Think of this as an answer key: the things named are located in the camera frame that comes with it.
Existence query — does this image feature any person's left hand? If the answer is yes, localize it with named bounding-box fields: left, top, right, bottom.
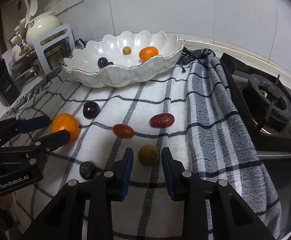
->
left=0, top=194, right=12, bottom=210

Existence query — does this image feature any gas stove burner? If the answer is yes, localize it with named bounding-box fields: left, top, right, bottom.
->
left=219, top=52, right=291, bottom=153

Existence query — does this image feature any large cream ceramic pot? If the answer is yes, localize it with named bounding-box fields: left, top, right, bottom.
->
left=25, top=11, right=61, bottom=49

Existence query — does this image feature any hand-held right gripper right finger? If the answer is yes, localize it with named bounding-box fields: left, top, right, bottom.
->
left=161, top=147, right=264, bottom=240

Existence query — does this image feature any black glass gas cooktop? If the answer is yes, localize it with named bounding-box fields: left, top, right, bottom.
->
left=220, top=52, right=291, bottom=238

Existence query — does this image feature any grey checked cloth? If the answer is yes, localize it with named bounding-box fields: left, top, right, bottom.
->
left=0, top=39, right=282, bottom=240

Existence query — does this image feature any steel stockpot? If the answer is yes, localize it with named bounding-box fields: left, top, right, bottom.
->
left=37, top=39, right=72, bottom=78

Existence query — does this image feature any dark red jujube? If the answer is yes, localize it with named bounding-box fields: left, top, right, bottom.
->
left=149, top=113, right=174, bottom=128

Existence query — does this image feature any black knife block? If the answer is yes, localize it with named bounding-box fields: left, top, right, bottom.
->
left=0, top=62, right=21, bottom=107

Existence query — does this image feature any white slotted stand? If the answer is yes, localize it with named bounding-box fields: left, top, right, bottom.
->
left=33, top=23, right=75, bottom=78

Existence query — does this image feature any orange tangerine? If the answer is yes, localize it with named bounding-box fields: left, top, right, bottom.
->
left=50, top=113, right=80, bottom=143
left=139, top=47, right=159, bottom=62

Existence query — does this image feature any red date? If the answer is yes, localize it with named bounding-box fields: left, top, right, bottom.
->
left=112, top=124, right=135, bottom=139

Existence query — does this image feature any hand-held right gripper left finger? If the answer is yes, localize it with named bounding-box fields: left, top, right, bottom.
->
left=19, top=147, right=134, bottom=240

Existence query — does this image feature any white scalloped bowl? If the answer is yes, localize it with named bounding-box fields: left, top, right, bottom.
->
left=63, top=30, right=186, bottom=88

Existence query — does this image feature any steel pan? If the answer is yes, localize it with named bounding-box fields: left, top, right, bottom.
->
left=9, top=55, right=39, bottom=82

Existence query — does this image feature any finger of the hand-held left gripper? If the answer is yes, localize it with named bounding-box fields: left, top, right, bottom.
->
left=0, top=115, right=51, bottom=143
left=0, top=129, right=71, bottom=160

